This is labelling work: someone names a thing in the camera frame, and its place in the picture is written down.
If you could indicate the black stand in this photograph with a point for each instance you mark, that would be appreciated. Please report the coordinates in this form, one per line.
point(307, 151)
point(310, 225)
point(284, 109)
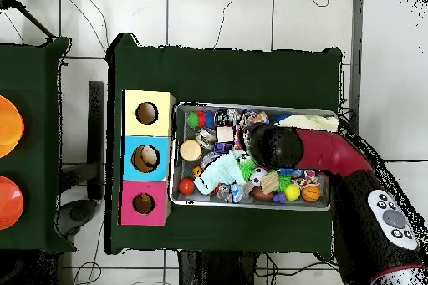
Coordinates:
point(96, 131)

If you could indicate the cream yellow cloth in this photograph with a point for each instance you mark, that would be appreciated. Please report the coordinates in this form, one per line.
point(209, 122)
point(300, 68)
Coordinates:
point(311, 122)

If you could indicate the mint green cloth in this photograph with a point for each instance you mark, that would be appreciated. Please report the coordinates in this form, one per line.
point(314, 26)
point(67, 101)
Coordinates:
point(221, 171)

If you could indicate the shallow clear mesh bin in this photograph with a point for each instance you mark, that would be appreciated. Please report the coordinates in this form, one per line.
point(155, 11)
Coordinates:
point(175, 164)

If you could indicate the red ball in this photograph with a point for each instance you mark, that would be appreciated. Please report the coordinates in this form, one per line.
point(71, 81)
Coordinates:
point(186, 186)

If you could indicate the orange bowl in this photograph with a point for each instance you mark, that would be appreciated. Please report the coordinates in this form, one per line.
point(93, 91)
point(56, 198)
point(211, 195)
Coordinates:
point(8, 203)
point(8, 126)

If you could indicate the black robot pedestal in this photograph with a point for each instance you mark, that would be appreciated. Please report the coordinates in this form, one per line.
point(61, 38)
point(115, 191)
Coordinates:
point(221, 271)

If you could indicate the colourful polka dot cloth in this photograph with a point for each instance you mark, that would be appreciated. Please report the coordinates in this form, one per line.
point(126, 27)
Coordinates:
point(251, 118)

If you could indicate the dark green table cloth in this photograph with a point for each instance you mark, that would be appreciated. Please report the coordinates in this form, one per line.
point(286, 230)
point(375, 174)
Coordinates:
point(221, 74)
point(37, 98)

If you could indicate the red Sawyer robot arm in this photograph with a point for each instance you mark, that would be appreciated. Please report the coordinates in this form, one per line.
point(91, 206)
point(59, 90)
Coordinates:
point(334, 154)

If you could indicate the crushed silver can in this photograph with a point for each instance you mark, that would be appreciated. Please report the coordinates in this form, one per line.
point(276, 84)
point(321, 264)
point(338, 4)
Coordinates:
point(205, 136)

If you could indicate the wooden box with three holes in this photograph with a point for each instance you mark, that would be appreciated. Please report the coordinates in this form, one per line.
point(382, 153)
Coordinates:
point(148, 136)

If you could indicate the crushed clear plastic bottle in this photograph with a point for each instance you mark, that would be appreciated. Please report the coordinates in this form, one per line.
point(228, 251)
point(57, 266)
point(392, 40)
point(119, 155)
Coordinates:
point(231, 193)

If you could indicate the toy hamburger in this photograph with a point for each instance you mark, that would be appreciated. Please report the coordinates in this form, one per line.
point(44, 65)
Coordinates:
point(190, 150)

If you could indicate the orange toy basketball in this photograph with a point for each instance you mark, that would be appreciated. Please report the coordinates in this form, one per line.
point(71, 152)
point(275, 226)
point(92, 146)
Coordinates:
point(310, 193)

